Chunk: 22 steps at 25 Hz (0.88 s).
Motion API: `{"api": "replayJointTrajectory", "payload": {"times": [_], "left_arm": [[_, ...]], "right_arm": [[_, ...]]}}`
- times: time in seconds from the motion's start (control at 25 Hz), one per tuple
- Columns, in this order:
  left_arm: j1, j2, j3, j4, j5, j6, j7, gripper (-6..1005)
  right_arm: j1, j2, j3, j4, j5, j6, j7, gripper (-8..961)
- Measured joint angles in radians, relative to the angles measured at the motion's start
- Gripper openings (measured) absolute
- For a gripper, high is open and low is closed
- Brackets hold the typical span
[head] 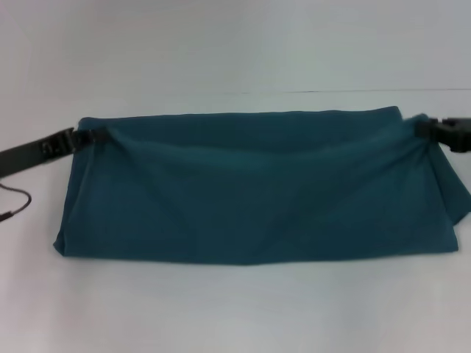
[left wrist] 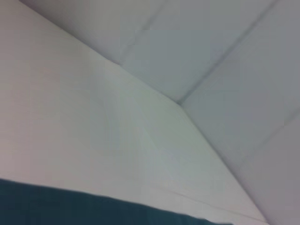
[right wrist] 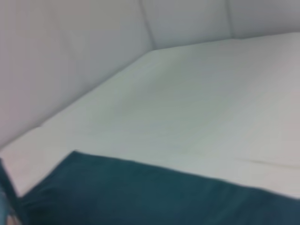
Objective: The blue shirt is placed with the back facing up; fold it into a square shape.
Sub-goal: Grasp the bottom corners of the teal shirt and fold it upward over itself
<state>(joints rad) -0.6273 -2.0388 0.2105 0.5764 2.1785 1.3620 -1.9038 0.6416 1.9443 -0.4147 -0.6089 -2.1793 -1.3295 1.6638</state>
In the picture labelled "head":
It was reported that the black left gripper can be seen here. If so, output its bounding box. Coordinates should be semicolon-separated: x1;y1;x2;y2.
0;126;108;178

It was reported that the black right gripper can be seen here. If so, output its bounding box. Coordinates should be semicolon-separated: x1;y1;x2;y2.
415;116;471;154

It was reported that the blue t-shirt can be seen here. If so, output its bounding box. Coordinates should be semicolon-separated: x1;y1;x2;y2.
51;105;471;268

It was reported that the left arm cable with plug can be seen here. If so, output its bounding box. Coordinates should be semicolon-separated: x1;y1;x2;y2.
0;182;32;224

